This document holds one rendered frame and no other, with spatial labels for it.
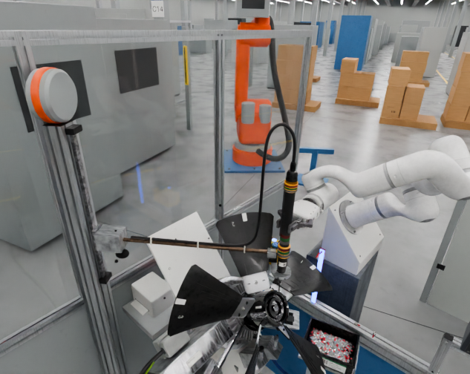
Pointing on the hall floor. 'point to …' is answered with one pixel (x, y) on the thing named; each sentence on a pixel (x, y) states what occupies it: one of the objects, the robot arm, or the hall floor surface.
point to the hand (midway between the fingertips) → (286, 224)
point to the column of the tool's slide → (85, 245)
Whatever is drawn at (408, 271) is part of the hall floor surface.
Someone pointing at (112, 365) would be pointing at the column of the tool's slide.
